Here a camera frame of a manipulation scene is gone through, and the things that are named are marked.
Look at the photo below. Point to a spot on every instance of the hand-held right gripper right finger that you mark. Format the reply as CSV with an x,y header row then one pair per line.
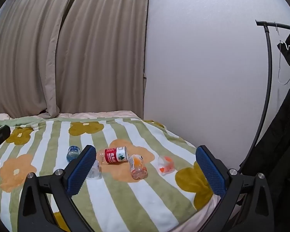
x,y
211,171

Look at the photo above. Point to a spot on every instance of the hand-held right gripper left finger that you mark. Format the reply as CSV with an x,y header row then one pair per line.
x,y
81,169

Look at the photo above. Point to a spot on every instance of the orange print clear cup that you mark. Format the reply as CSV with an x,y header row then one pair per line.
x,y
166,165

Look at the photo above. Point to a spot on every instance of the clear plastic bottle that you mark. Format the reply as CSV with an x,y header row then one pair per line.
x,y
94,171

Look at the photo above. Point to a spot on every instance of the blue label water bottle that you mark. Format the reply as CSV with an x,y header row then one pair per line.
x,y
73,153

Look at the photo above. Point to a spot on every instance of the red label plastic bottle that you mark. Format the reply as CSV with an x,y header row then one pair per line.
x,y
114,156

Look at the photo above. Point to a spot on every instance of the striped floral blanket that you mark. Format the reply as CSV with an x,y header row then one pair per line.
x,y
125,198

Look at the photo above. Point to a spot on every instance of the orange drink plastic bottle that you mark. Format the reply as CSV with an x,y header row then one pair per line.
x,y
137,167

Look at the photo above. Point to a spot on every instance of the pink bed sheet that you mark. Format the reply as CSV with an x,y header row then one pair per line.
x,y
96,114

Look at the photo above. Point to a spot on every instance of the black jacket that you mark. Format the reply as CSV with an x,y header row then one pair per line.
x,y
280,162

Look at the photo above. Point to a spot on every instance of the beige curtain panel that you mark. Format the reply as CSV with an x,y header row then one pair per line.
x,y
104,53
21,53

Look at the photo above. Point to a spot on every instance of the black clothes rack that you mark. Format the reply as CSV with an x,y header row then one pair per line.
x,y
269,77

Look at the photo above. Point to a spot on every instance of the metal hook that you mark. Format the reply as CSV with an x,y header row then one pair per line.
x,y
277,27

